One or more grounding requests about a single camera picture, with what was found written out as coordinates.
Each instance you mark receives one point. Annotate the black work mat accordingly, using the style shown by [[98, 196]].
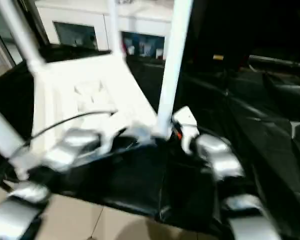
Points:
[[240, 125]]

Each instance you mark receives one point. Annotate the small gold label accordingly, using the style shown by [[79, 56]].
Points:
[[218, 57]]

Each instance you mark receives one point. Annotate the grey curtain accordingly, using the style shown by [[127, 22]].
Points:
[[5, 25]]

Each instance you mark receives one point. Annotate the black cabinet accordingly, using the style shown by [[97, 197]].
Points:
[[252, 25]]

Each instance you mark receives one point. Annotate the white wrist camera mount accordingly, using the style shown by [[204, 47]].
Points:
[[106, 142], [186, 116]]

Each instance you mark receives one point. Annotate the white glass-door cabinet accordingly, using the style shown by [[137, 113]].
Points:
[[90, 12]]

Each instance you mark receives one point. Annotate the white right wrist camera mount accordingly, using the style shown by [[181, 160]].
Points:
[[186, 116]]

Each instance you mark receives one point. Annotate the white plastic table top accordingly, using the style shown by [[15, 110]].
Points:
[[77, 72]]

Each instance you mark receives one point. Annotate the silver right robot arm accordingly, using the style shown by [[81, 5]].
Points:
[[215, 147]]

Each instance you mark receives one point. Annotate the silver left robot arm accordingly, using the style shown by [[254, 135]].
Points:
[[70, 145]]

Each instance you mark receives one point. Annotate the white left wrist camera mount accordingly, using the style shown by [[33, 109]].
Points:
[[106, 142]]

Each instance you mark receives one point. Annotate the small white cup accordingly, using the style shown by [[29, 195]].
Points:
[[160, 53]]

